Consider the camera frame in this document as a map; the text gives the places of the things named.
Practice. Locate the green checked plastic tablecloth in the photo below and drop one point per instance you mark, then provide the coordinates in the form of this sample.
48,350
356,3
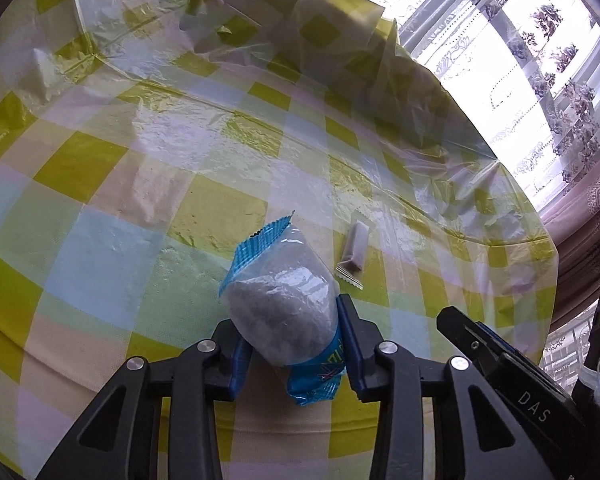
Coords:
130,185

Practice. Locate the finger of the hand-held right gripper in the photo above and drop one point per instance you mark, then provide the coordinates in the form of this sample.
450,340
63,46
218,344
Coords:
460,330

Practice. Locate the blue ended clear snack packet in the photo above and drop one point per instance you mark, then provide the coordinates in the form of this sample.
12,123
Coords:
280,310

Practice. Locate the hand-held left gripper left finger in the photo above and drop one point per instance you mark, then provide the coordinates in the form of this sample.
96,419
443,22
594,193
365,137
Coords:
240,367

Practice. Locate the floral lace curtain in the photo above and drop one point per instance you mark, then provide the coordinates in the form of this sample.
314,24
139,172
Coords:
530,60

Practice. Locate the bright window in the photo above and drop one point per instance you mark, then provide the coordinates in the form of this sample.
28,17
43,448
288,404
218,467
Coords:
485,85

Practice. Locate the small brown snack packet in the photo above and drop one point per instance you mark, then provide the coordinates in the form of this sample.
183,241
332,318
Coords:
352,255

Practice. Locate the pink patterned curtain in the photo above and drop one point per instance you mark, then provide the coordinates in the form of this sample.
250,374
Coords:
585,240

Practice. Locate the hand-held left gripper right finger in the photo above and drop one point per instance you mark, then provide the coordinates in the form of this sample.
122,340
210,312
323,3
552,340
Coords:
354,360

